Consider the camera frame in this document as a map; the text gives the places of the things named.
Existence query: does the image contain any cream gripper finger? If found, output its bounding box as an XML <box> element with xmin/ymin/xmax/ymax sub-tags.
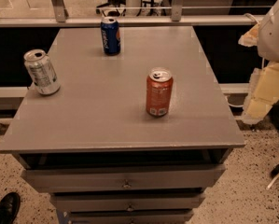
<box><xmin>242</xmin><ymin>62</ymin><xmax>279</xmax><ymax>124</ymax></box>
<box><xmin>238</xmin><ymin>23</ymin><xmax>259</xmax><ymax>47</ymax></box>

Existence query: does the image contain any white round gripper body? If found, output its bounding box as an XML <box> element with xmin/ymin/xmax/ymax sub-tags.
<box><xmin>258</xmin><ymin>0</ymin><xmax>279</xmax><ymax>62</ymax></box>

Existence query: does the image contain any red coke can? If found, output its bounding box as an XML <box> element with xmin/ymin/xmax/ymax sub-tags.
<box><xmin>146</xmin><ymin>67</ymin><xmax>174</xmax><ymax>117</ymax></box>

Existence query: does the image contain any blue pepsi can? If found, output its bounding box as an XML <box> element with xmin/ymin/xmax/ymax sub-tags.
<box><xmin>100</xmin><ymin>17</ymin><xmax>120</xmax><ymax>55</ymax></box>

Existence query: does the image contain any silver soda can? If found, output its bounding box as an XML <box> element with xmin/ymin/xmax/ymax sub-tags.
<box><xmin>23</xmin><ymin>49</ymin><xmax>60</xmax><ymax>95</ymax></box>

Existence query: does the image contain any black and white tool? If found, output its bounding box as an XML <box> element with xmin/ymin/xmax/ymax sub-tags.
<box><xmin>267</xmin><ymin>164</ymin><xmax>279</xmax><ymax>189</ymax></box>

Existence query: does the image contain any top grey drawer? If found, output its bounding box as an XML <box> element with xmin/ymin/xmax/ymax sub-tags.
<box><xmin>21</xmin><ymin>164</ymin><xmax>225</xmax><ymax>193</ymax></box>

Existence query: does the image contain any grey drawer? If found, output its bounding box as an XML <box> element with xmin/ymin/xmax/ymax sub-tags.
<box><xmin>50</xmin><ymin>192</ymin><xmax>204</xmax><ymax>212</ymax></box>
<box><xmin>21</xmin><ymin>164</ymin><xmax>225</xmax><ymax>193</ymax></box>
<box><xmin>69</xmin><ymin>209</ymin><xmax>193</xmax><ymax>224</ymax></box>

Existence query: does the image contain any black office chair base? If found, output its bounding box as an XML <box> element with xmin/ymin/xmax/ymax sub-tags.
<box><xmin>95</xmin><ymin>0</ymin><xmax>126</xmax><ymax>17</ymax></box>

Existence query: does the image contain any middle grey drawer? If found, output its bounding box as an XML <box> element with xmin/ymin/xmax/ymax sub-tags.
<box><xmin>50</xmin><ymin>192</ymin><xmax>204</xmax><ymax>212</ymax></box>

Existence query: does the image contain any grey drawer cabinet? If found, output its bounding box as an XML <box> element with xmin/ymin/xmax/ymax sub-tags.
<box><xmin>0</xmin><ymin>26</ymin><xmax>246</xmax><ymax>224</ymax></box>

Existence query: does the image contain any bottom grey drawer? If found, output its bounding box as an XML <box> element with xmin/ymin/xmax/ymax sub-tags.
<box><xmin>69</xmin><ymin>209</ymin><xmax>193</xmax><ymax>224</ymax></box>

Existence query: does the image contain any black leather shoe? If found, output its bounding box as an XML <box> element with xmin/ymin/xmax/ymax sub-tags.
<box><xmin>0</xmin><ymin>192</ymin><xmax>21</xmax><ymax>224</ymax></box>

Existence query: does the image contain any white cable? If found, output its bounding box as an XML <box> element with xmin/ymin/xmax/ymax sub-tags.
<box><xmin>226</xmin><ymin>94</ymin><xmax>245</xmax><ymax>108</ymax></box>

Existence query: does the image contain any metal railing frame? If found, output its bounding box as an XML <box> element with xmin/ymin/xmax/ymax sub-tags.
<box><xmin>0</xmin><ymin>0</ymin><xmax>263</xmax><ymax>27</ymax></box>

